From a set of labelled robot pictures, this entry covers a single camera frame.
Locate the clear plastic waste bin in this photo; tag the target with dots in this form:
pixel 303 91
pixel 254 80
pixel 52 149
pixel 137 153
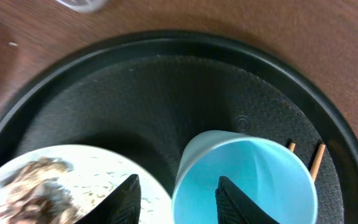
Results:
pixel 83 6

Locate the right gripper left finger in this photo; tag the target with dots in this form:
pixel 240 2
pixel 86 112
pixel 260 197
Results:
pixel 121 206

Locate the food scraps on plate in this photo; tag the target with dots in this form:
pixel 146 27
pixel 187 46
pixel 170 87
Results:
pixel 34 197

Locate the grey plate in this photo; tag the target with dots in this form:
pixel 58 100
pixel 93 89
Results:
pixel 94 174

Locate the round black serving tray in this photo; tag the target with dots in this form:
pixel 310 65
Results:
pixel 146 95

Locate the wooden chopstick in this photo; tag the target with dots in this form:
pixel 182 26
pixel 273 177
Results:
pixel 292 146
pixel 317 161

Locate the light blue plastic cup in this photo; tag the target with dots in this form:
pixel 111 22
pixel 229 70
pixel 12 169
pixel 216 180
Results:
pixel 270 174

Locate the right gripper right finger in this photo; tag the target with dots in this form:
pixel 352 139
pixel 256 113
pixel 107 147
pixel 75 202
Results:
pixel 235 207

